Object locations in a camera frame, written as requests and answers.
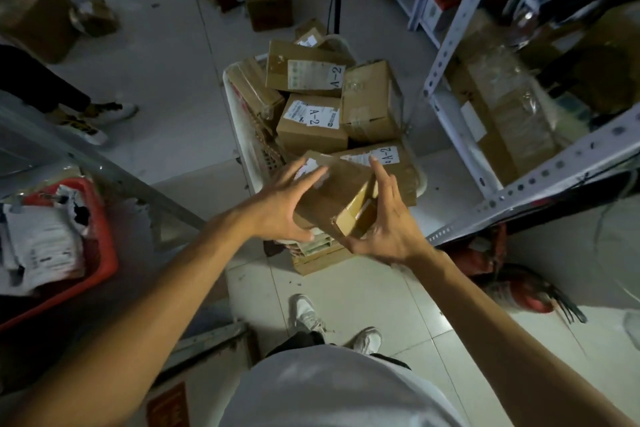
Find person's left forearm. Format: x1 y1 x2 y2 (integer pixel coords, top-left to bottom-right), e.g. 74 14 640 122
0 207 257 427

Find large brown cardboard box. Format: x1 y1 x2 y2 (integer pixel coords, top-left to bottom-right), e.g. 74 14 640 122
0 0 82 65

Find small taped brown parcel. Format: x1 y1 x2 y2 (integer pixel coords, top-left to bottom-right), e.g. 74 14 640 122
69 0 121 38

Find large plastic-wrapped cardboard box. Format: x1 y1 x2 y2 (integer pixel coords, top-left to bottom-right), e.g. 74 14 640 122
444 31 560 187

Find white shipping bags pile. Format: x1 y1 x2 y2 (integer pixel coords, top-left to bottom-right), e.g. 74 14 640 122
0 184 92 296

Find grey metal shelf rack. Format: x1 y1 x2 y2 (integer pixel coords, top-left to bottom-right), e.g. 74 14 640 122
0 89 207 250

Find long narrow cardboard box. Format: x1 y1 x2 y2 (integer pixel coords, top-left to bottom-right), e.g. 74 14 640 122
226 57 287 128

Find cardboard box red label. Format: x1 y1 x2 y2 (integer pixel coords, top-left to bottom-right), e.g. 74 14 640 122
142 323 262 427

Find red fire extinguisher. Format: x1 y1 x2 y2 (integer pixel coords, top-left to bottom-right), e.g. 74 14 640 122
447 223 508 278
482 264 588 325

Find small cardboard box torn label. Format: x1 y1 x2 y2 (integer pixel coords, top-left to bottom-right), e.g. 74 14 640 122
293 18 329 48

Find white metal shelf rack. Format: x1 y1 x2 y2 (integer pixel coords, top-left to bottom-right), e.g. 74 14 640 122
392 0 640 248

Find square cardboard box white label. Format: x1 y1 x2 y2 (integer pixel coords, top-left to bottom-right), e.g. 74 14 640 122
275 93 349 158

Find person's white shoe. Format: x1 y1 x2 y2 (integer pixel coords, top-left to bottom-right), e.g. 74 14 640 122
346 327 383 356
289 294 328 336

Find wide cardboard box white label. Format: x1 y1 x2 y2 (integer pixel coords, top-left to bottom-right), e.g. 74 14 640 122
332 141 420 208

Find red and white carton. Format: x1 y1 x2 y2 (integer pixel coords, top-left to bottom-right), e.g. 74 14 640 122
421 0 466 33

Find person's black trousers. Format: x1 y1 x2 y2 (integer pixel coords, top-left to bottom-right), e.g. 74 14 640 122
265 331 412 371

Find brown cardboard box with bag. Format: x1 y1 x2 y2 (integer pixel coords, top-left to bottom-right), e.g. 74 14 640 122
246 0 295 33

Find person's white right shoe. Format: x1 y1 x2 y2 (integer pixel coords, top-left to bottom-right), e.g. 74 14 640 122
346 327 383 356

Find person's right hand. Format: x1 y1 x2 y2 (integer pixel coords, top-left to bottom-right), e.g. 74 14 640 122
344 156 429 265

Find red plastic basket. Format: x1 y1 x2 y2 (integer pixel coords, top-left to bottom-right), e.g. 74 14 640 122
0 177 120 332

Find person's right forearm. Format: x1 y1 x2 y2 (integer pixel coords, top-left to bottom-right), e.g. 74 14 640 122
400 248 640 427

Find white plastic basket cart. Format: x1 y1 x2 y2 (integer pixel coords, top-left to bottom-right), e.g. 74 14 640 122
222 37 429 248

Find flat cardboard box large label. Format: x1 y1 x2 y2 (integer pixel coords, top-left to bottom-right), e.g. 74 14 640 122
265 39 357 93

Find person's left hand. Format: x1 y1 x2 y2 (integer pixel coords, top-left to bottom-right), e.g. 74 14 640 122
243 159 331 243

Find person's white left shoe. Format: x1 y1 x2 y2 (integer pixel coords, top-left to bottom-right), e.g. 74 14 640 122
289 294 328 336

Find small brown cardboard parcel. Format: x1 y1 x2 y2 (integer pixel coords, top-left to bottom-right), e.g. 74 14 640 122
293 150 382 240

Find flat cardboard piece under cart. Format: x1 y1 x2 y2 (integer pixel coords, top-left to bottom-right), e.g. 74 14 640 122
289 237 357 276

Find taped cardboard box no label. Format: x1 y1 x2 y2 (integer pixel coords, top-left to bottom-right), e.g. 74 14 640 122
341 59 404 143

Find person's white shirt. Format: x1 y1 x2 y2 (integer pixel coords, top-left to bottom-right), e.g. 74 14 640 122
219 344 468 427

